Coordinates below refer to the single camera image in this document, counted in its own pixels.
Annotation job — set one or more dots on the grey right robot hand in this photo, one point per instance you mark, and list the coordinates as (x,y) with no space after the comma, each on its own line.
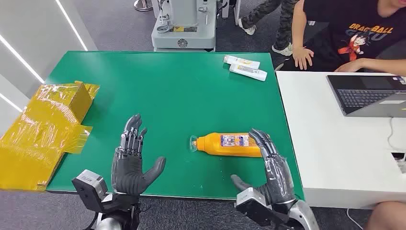
(277,177)

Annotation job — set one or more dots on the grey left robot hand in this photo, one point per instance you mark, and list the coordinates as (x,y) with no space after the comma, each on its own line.
(127,171)

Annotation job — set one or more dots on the orange plastic bottle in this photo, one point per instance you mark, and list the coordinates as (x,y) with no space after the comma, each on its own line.
(215,144)

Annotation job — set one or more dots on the white desk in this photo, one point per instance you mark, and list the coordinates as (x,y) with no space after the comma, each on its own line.
(336,143)

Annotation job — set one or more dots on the green top table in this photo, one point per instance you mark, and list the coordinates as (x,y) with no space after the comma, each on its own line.
(177,95)

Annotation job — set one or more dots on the yellow taped cardboard box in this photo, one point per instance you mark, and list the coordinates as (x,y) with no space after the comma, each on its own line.
(38,133)

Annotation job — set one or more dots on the white cosmetic tube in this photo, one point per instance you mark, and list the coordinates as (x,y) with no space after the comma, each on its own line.
(250,72)
(241,62)

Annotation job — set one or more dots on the person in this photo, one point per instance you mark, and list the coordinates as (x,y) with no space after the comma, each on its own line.
(349,19)
(285,19)
(387,217)

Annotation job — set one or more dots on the grey laptop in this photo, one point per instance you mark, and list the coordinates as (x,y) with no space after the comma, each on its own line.
(364,95)

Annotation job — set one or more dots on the black white desk device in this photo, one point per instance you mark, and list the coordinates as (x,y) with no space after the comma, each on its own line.
(400,157)

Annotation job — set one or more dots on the grey white machine base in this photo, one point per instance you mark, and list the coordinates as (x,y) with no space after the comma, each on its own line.
(184,35)

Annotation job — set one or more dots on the chrome stand base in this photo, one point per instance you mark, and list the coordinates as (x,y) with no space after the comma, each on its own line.
(142,5)

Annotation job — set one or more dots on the white furniture panel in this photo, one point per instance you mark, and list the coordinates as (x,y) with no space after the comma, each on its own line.
(237,11)

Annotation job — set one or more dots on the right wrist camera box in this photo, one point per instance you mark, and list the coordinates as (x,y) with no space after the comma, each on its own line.
(253,206)

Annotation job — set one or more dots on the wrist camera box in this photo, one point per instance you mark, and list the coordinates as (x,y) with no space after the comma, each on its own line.
(253,206)
(90,187)

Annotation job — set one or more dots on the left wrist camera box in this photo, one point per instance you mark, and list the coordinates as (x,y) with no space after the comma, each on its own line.
(90,187)

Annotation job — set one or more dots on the wall light strip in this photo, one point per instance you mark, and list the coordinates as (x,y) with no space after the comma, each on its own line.
(71,25)
(11,102)
(22,59)

